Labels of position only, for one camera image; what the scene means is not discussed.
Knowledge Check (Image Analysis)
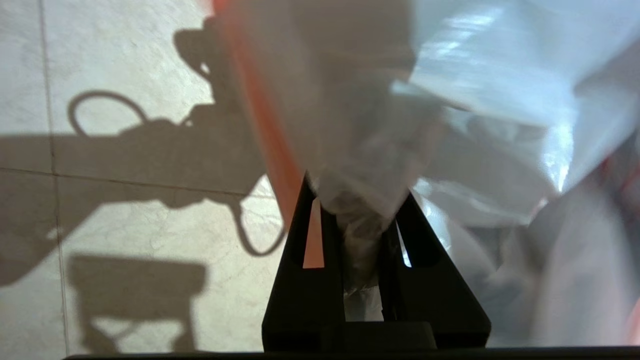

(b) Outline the white red-printed trash bag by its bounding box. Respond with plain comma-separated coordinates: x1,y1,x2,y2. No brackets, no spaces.
212,0,640,349

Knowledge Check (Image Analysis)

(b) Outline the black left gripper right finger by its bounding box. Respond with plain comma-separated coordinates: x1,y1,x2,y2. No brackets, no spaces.
382,192,492,349

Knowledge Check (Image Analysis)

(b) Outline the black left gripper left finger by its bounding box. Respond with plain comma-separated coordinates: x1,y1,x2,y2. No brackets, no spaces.
262,175,346,352

